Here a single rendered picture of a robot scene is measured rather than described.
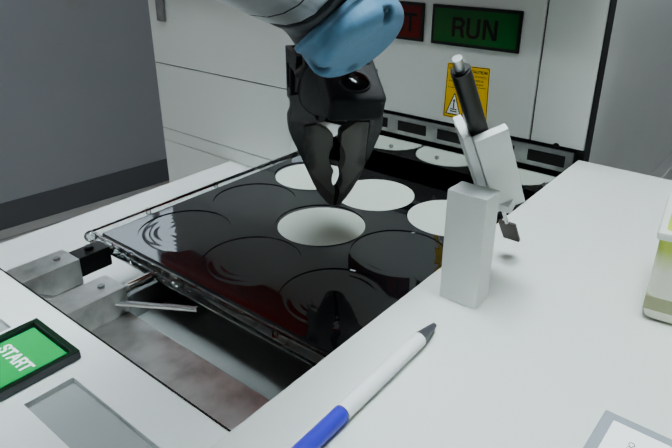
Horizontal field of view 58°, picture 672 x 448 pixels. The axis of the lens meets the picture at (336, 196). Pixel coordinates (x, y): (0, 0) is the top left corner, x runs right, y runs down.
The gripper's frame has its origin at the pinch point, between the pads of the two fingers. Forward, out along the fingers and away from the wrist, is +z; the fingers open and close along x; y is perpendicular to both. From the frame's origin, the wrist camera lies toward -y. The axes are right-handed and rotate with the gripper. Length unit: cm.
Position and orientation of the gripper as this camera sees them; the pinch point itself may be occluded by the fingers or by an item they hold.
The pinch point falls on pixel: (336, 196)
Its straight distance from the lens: 60.7
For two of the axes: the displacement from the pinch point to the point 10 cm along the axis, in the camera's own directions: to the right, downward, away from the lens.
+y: -2.3, -3.9, 8.9
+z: 0.0, 9.1, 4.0
